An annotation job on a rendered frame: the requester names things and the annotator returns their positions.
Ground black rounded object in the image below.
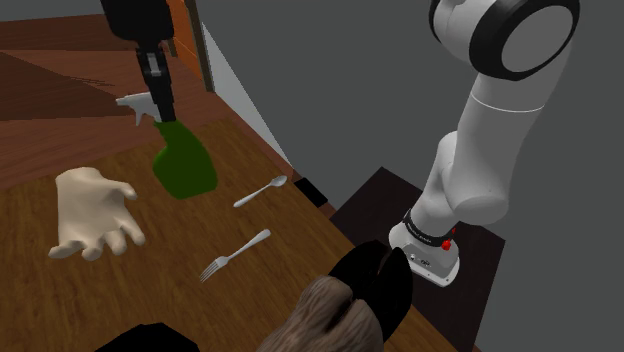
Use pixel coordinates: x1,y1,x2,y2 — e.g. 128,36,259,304
94,321,201,352

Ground small black block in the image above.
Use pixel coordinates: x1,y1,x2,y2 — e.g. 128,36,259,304
293,177,329,209

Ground cream rubber glove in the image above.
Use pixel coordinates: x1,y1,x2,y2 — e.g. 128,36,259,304
47,167,147,262

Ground orange wooden door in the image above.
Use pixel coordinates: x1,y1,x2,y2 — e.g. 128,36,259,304
167,0,216,94

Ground silver spoon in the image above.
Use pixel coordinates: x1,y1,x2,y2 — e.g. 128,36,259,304
232,175,289,209

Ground silver fork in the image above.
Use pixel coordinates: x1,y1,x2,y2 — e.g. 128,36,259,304
199,228,272,284

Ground wooden table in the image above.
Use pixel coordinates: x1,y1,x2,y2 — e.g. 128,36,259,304
0,115,477,352

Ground brown furry toy black hooves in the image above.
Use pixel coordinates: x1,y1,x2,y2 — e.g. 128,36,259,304
255,238,415,352

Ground green spray bottle white trigger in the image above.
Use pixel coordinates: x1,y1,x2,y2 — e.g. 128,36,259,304
115,91,219,201

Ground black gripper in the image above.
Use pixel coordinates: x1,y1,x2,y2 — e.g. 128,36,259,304
99,0,177,124

